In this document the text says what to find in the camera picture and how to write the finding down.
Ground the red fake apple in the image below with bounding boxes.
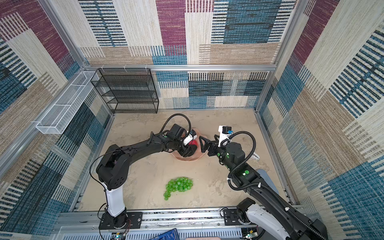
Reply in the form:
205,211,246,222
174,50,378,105
189,140,198,146

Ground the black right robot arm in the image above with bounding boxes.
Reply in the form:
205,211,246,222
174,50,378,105
199,131,328,240

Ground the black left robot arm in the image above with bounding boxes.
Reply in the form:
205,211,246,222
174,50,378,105
96,124,197,217

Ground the pink wavy fruit bowl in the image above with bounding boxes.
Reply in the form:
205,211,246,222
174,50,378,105
171,128,208,162

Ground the green fake grape bunch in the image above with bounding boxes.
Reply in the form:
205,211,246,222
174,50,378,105
164,177,194,201

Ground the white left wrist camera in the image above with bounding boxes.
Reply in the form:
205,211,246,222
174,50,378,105
183,129,197,146

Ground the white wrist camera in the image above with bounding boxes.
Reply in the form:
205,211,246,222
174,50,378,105
219,126,233,147
183,129,197,146

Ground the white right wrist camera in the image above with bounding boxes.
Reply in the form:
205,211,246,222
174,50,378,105
219,126,233,147

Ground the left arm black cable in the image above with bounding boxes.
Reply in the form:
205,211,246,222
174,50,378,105
158,113,193,136

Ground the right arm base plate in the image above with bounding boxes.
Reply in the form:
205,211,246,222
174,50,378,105
220,208,250,226

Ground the aluminium front rail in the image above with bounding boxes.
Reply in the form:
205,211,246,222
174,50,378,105
50,205,304,240

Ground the black wire mesh shelf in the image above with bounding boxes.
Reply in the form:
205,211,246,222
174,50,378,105
91,68,159,114

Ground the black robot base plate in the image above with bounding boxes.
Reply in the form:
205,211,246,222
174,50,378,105
99,212,143,230

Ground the white wire mesh basket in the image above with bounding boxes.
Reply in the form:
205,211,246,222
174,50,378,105
36,71,95,135

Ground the aluminium corner frame post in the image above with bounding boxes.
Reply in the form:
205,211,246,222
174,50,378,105
254,0,309,115

